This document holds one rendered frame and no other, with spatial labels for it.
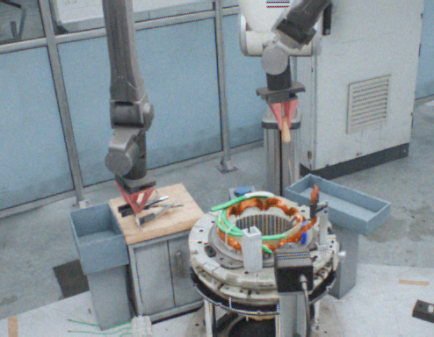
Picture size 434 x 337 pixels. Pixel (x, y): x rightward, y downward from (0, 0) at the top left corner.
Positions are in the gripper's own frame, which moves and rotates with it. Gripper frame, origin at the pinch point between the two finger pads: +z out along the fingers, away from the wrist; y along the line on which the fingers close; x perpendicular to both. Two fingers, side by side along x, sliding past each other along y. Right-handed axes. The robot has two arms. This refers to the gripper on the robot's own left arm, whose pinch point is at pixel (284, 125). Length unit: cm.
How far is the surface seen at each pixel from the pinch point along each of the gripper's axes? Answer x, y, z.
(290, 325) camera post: -67, -20, 4
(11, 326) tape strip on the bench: 11, -76, 43
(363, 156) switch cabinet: 209, 106, 100
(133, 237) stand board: -2.2, -39.6, 18.9
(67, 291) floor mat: 131, -83, 105
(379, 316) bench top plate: -10, 17, 52
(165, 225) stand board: -0.5, -31.7, 18.6
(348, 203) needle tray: 3.7, 15.7, 25.5
